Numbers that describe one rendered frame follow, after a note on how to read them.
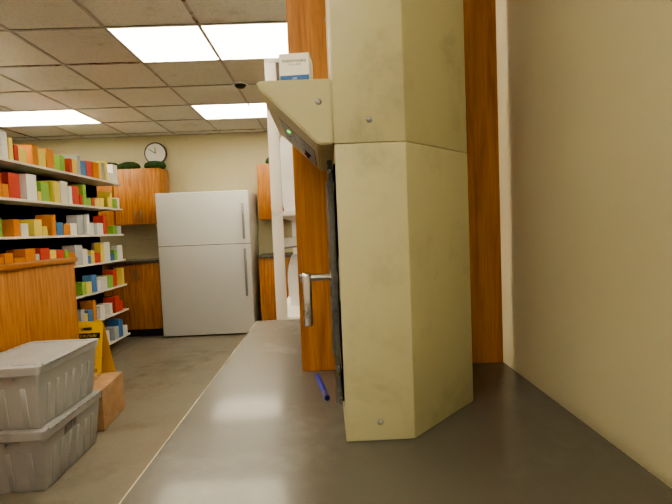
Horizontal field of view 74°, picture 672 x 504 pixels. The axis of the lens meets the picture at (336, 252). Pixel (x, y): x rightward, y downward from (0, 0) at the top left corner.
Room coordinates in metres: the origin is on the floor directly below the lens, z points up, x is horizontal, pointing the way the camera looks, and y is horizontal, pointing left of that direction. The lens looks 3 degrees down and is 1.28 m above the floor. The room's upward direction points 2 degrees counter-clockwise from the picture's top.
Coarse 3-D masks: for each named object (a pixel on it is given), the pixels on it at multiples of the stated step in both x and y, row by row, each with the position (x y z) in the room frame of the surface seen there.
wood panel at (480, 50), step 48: (288, 0) 1.07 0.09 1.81; (480, 0) 1.08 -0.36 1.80; (288, 48) 1.07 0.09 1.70; (480, 48) 1.08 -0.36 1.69; (480, 96) 1.08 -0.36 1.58; (480, 144) 1.08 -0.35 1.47; (480, 192) 1.08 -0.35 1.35; (480, 240) 1.07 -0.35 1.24; (480, 288) 1.07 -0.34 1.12; (480, 336) 1.08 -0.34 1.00
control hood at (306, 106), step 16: (288, 80) 0.70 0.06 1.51; (304, 80) 0.70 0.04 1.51; (320, 80) 0.70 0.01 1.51; (272, 96) 0.70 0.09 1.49; (288, 96) 0.70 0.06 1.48; (304, 96) 0.70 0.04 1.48; (320, 96) 0.70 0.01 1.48; (272, 112) 0.81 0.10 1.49; (288, 112) 0.70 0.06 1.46; (304, 112) 0.70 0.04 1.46; (320, 112) 0.70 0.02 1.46; (304, 128) 0.70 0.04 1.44; (320, 128) 0.70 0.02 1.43; (320, 144) 0.70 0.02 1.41; (320, 160) 0.87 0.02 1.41
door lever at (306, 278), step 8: (304, 280) 0.74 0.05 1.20; (312, 280) 0.75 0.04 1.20; (320, 280) 0.75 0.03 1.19; (304, 288) 0.74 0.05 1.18; (304, 296) 0.74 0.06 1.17; (304, 304) 0.74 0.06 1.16; (304, 312) 0.74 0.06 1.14; (312, 312) 0.75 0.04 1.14; (304, 320) 0.74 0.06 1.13; (312, 320) 0.74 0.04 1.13
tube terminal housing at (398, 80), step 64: (384, 0) 0.70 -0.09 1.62; (448, 0) 0.80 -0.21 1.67; (384, 64) 0.70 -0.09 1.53; (448, 64) 0.80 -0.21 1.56; (384, 128) 0.70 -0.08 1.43; (448, 128) 0.79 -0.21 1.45; (384, 192) 0.70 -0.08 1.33; (448, 192) 0.79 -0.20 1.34; (384, 256) 0.70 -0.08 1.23; (448, 256) 0.79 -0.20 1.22; (384, 320) 0.70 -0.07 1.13; (448, 320) 0.78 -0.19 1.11; (384, 384) 0.70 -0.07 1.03; (448, 384) 0.78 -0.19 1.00
